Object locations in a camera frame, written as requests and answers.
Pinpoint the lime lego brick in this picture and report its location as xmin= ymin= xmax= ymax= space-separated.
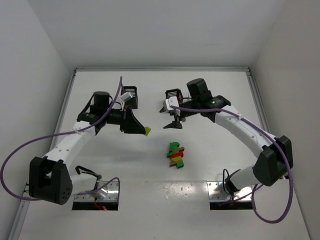
xmin=144 ymin=126 xmax=151 ymax=136

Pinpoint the green red brown lego stack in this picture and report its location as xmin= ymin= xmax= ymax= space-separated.
xmin=166 ymin=142 xmax=185 ymax=169

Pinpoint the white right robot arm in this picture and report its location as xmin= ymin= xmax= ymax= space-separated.
xmin=160 ymin=78 xmax=293 ymax=196

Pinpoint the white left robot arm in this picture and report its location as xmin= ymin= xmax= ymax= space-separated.
xmin=28 ymin=87 xmax=150 ymax=205

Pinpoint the black slotted bin right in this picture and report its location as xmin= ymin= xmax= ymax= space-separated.
xmin=165 ymin=88 xmax=183 ymax=107

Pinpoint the black slotted bin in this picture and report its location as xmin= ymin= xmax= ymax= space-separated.
xmin=120 ymin=86 xmax=138 ymax=110
xmin=165 ymin=88 xmax=183 ymax=107

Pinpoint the black slotted bin left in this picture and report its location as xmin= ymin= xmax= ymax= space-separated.
xmin=120 ymin=86 xmax=138 ymax=110

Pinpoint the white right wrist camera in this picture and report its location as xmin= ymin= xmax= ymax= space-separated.
xmin=163 ymin=96 xmax=179 ymax=115

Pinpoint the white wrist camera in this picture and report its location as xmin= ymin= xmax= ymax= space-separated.
xmin=163 ymin=96 xmax=179 ymax=115
xmin=119 ymin=92 xmax=133 ymax=103

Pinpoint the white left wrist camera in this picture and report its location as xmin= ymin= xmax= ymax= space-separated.
xmin=119 ymin=92 xmax=133 ymax=103

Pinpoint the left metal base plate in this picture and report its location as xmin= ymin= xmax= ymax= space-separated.
xmin=73 ymin=181 xmax=119 ymax=203

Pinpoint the metal base plate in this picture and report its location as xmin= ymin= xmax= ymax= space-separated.
xmin=73 ymin=181 xmax=119 ymax=203
xmin=207 ymin=181 xmax=252 ymax=203

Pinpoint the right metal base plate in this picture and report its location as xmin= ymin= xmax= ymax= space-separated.
xmin=207 ymin=181 xmax=252 ymax=203

